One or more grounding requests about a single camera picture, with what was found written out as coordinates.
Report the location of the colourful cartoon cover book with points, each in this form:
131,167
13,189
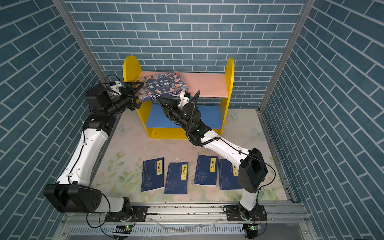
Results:
161,86

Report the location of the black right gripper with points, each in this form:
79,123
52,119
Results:
170,108

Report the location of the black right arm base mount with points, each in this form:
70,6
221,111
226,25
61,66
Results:
236,213

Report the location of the aluminium right corner post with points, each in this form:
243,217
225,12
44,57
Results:
304,14

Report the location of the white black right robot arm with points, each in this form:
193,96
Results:
250,163

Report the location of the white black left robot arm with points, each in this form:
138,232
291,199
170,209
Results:
72,193

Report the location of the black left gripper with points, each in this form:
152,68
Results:
128,99

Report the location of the aluminium corner post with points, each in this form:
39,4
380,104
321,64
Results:
86,71
304,14

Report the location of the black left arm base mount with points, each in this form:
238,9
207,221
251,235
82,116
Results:
137,214

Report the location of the aluminium left corner post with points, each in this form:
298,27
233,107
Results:
86,71

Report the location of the blue book far right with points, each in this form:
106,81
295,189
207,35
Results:
228,176

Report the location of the blue book far left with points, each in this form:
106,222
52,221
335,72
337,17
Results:
153,175

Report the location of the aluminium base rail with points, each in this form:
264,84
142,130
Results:
206,221

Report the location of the yellow pink blue bookshelf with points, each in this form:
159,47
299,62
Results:
216,90

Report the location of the blue book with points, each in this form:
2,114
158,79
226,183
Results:
153,175
177,179
228,176
206,171

